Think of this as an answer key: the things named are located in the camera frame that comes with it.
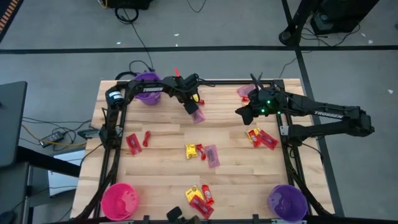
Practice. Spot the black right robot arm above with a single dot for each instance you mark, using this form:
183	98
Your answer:
311	109

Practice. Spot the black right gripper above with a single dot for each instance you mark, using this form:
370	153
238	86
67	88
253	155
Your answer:
264	104

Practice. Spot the purple plastic bucket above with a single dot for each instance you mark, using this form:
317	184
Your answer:
287	202

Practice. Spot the black equipment box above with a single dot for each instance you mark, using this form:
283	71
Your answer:
130	3

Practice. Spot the grey metal bracket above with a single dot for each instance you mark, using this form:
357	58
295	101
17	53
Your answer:
88	133

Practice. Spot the red candy pack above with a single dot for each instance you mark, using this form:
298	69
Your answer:
268	140
198	116
201	207
133	144
244	90
212	156

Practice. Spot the pink plastic bucket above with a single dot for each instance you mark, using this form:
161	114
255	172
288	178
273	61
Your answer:
112	202

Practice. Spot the thin red tag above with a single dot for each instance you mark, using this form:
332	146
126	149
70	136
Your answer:
176	72

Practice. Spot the black aluminium table frame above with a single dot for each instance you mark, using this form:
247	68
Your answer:
230	82

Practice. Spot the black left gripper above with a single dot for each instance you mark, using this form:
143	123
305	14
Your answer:
183	91

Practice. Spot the black rounded object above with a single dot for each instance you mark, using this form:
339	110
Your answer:
174	214

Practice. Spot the small dark stick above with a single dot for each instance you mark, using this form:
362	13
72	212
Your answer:
260	76

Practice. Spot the black equipment case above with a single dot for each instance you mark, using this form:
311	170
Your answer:
345	12

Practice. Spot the grey cabinet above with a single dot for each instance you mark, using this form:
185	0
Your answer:
14	193

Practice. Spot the black stand with round base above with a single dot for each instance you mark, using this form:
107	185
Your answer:
289	35

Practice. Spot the dark striped floor mat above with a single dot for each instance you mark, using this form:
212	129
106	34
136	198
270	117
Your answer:
6	15

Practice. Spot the black power adapter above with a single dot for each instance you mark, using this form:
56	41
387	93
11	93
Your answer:
51	139

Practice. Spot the black desk beam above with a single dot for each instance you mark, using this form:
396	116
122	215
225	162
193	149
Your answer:
46	161

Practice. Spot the white floor panel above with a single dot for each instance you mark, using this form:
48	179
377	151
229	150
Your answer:
65	177

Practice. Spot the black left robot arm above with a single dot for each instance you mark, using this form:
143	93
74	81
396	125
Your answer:
164	85

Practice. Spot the purple monster-face bucket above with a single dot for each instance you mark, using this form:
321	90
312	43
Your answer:
149	99

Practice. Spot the dark grey desk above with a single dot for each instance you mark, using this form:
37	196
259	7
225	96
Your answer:
11	124

